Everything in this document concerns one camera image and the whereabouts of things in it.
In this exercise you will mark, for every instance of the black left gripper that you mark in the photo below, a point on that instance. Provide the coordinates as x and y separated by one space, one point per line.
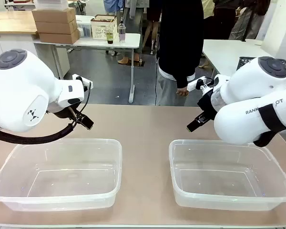
66 112

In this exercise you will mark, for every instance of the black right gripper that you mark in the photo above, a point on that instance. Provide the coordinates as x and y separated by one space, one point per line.
207 107

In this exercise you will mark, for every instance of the clear plastic bin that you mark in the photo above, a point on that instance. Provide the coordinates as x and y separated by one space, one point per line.
178 190
4 188

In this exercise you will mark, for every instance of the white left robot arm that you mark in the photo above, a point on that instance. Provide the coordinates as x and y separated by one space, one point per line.
19 95

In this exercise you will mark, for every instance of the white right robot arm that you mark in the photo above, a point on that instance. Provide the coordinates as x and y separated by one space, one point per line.
243 83

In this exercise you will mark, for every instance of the person's left forearm black sleeve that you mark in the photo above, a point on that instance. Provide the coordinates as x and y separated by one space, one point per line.
184 80

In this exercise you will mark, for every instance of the white slotted basket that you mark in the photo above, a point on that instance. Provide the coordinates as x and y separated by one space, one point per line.
102 29

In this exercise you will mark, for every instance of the person's left hand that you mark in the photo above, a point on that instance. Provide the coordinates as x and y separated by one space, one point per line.
182 92

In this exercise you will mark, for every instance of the person's grey trousers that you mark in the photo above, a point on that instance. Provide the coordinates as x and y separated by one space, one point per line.
166 93

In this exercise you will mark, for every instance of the white side table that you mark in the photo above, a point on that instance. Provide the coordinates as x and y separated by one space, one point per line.
224 55

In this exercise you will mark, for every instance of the plastic cup with dark drink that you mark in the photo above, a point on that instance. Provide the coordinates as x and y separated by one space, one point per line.
110 38

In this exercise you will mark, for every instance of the brown cardboard box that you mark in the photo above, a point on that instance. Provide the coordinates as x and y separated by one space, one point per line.
54 26
57 37
53 15

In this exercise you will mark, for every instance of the person's black sweater torso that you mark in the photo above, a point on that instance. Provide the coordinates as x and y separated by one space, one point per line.
178 35

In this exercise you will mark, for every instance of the white folding table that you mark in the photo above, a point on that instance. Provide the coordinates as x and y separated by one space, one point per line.
131 40

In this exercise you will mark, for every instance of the translucent storage box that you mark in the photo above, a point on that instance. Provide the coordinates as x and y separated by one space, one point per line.
84 27

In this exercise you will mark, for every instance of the clear plastic cup with lid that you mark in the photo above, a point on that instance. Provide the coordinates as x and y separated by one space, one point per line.
121 33

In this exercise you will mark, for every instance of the bystanders in dark clothes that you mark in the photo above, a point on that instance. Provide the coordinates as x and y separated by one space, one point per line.
238 19

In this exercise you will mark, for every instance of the bystander in blue shirt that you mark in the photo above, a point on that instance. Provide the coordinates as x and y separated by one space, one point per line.
109 6

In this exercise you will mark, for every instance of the white plastic container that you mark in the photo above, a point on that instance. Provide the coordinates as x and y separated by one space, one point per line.
51 4

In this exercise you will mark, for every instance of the wooden desk top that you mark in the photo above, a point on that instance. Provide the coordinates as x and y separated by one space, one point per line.
12 22

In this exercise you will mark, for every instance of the white partition panel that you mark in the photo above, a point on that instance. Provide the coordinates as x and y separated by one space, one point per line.
281 28

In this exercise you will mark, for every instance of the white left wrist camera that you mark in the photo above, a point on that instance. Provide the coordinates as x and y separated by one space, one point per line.
84 82

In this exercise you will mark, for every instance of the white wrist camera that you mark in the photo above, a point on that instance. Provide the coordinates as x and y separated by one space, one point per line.
84 82
197 83

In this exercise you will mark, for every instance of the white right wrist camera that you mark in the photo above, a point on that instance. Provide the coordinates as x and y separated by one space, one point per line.
197 83

